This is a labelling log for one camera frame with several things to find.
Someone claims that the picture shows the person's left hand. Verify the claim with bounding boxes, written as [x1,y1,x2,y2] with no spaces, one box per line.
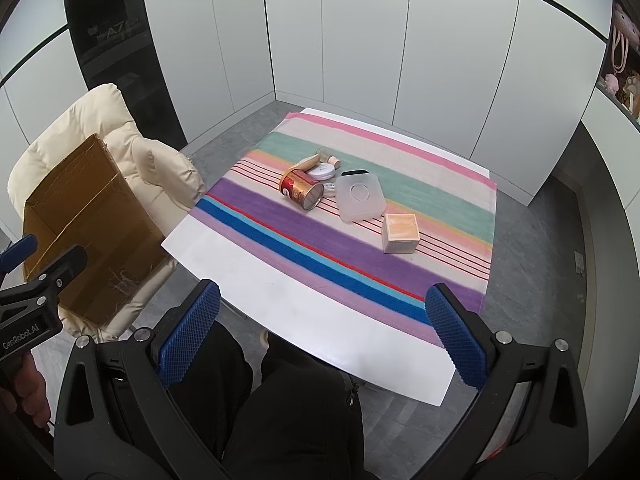
[0,352,52,433]

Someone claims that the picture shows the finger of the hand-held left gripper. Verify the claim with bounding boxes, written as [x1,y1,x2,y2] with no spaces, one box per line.
[0,234,39,275]
[0,245,89,318]

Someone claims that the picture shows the red tin can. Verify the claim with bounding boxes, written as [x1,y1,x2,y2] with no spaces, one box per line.
[279,167,326,211]

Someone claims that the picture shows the person's black pants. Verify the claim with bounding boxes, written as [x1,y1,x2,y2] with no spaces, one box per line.
[167,320,366,480]

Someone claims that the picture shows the beige square box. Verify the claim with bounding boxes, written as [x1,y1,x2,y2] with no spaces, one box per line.
[382,212,421,255]

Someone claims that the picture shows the cream padded armchair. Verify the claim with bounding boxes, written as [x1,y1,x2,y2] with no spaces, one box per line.
[7,83,208,343]

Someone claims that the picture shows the black glass panel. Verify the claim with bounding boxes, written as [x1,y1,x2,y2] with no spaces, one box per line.
[62,0,188,151]

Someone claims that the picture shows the striped colourful cloth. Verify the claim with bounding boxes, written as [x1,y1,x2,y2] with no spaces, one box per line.
[191,111,498,348]

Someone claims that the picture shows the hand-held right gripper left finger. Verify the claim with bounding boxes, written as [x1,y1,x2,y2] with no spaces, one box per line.
[52,279,234,480]

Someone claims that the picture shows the brown cardboard box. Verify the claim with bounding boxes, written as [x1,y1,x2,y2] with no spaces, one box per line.
[22,133,178,328]

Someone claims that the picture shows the translucent plastic container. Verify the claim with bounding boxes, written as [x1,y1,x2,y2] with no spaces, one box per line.
[335,169,388,223]

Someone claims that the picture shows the plush toys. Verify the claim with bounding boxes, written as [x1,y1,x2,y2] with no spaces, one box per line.
[602,74,640,111]

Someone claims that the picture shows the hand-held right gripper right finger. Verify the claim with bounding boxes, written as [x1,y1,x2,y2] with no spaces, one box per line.
[424,283,591,480]

